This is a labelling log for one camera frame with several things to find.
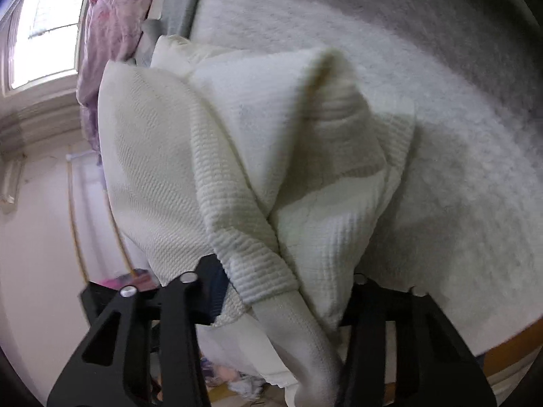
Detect white knit sweater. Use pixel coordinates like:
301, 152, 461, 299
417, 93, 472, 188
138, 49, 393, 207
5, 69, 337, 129
97, 36, 415, 406

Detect pink box on floor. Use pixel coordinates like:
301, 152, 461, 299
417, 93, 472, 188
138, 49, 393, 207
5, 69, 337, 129
98, 268, 158, 291

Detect pink purple floral quilt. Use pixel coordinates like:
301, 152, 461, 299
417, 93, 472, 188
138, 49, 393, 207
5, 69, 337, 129
76, 0, 152, 153

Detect window with white frame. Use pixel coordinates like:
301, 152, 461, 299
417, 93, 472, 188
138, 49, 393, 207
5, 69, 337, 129
2, 0, 87, 96

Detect grey hoodie with drawstrings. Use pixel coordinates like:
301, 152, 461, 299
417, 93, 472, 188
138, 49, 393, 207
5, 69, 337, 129
143, 0, 199, 45

